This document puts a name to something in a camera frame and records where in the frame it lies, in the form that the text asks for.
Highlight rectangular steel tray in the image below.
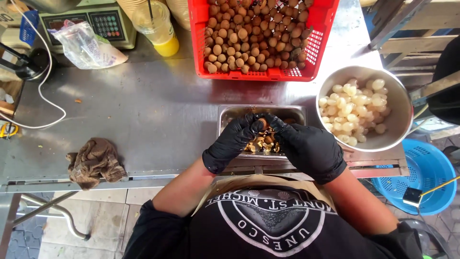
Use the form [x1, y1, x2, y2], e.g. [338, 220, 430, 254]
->
[217, 104, 308, 160]

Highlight black t-shirt with white print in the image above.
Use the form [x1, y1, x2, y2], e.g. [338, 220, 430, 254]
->
[122, 186, 424, 259]

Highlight heap of peeled white longans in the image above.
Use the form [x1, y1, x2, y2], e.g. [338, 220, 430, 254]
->
[318, 78, 391, 147]

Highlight round steel bowl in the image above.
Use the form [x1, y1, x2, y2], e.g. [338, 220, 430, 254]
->
[316, 65, 414, 153]

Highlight plastic cup with yellow drink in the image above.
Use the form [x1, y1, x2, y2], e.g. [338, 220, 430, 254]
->
[131, 0, 180, 58]

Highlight small blue plastic basket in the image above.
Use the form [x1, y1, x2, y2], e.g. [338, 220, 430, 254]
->
[19, 10, 40, 47]

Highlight clear plastic bag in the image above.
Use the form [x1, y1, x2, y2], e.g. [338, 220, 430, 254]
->
[48, 21, 129, 70]

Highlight tan apron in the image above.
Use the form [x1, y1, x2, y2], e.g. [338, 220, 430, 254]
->
[191, 174, 336, 216]

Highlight person's right hand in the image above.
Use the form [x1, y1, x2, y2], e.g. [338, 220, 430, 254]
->
[259, 113, 348, 185]

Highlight steel table leg frame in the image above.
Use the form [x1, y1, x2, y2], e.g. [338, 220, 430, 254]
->
[0, 191, 91, 259]

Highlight white cable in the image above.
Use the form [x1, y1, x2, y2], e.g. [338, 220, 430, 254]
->
[0, 0, 67, 129]

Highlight small grey box on stick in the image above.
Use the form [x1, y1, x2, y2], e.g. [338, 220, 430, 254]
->
[402, 187, 423, 208]

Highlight brown rag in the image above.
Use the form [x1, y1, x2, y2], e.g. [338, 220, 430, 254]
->
[65, 137, 127, 190]

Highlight person's left hand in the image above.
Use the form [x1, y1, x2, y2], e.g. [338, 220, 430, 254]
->
[202, 113, 265, 175]

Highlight pile of longan shells and seeds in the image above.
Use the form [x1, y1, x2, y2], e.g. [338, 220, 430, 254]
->
[243, 118, 297, 153]

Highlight black desk fan base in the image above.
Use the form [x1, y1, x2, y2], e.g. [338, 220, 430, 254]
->
[0, 42, 54, 82]

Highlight red plastic crate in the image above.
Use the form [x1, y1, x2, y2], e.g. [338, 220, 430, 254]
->
[187, 0, 340, 82]

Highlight wooden pallet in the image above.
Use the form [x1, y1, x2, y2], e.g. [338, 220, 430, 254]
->
[361, 0, 460, 90]

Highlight digital weighing scale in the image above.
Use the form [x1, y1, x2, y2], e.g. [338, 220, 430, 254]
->
[38, 0, 137, 54]

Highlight heap of brown longans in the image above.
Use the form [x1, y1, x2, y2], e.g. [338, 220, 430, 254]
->
[203, 0, 314, 75]

